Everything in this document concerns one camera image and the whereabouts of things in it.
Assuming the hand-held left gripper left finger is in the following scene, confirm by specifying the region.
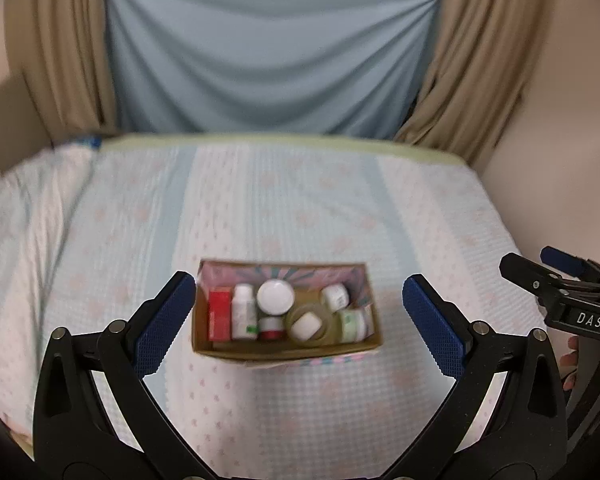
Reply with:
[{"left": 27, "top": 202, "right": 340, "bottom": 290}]
[{"left": 32, "top": 270, "right": 216, "bottom": 480}]

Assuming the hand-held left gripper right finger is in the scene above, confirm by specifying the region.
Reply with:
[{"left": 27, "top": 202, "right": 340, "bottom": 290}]
[{"left": 382, "top": 274, "right": 568, "bottom": 480}]

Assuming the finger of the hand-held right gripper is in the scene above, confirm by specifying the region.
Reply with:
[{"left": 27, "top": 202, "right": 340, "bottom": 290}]
[
  {"left": 540, "top": 246, "right": 600, "bottom": 291},
  {"left": 499, "top": 253, "right": 576, "bottom": 311}
]

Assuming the red rectangular box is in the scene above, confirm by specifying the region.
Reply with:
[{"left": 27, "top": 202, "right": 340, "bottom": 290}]
[{"left": 208, "top": 287, "right": 233, "bottom": 342}]

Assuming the large white lid jar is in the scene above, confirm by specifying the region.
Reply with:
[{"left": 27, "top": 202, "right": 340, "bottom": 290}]
[{"left": 337, "top": 308, "right": 370, "bottom": 343}]

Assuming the red jar white lid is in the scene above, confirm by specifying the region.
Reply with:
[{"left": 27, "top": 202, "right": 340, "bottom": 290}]
[{"left": 258, "top": 316, "right": 285, "bottom": 341}]

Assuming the large white round lid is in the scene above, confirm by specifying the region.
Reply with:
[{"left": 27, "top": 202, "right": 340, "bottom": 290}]
[{"left": 256, "top": 279, "right": 296, "bottom": 317}]

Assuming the floral lined cardboard box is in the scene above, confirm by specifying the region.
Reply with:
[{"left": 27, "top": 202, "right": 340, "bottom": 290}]
[{"left": 191, "top": 259, "right": 383, "bottom": 368}]

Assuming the white earbuds case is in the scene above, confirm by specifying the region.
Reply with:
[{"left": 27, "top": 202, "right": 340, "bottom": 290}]
[{"left": 291, "top": 312, "right": 322, "bottom": 340}]

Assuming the person's right hand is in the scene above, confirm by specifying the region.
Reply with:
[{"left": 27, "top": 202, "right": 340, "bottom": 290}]
[{"left": 559, "top": 335, "right": 581, "bottom": 392}]

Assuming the small bottle with green label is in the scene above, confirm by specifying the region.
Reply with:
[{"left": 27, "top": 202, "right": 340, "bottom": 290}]
[{"left": 231, "top": 284, "right": 258, "bottom": 341}]

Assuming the brown tape roll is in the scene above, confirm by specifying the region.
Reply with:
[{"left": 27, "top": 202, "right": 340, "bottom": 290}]
[{"left": 285, "top": 302, "right": 342, "bottom": 347}]

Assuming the crumpled pale blue quilt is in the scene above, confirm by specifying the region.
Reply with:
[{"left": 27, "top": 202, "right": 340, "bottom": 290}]
[{"left": 0, "top": 142, "right": 101, "bottom": 426}]

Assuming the pale green mattress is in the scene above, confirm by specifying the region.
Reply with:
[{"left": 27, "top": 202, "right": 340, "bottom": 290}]
[{"left": 100, "top": 132, "right": 468, "bottom": 168}]

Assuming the beige curtain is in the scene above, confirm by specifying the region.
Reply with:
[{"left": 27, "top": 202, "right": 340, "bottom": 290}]
[
  {"left": 395, "top": 0, "right": 531, "bottom": 166},
  {"left": 22, "top": 0, "right": 123, "bottom": 141}
]

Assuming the beige headboard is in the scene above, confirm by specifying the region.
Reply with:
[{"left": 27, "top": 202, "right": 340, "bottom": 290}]
[{"left": 0, "top": 72, "right": 56, "bottom": 181}]

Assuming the blue curtain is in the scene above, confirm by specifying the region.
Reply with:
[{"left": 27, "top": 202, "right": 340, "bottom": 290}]
[{"left": 102, "top": 0, "right": 441, "bottom": 136}]

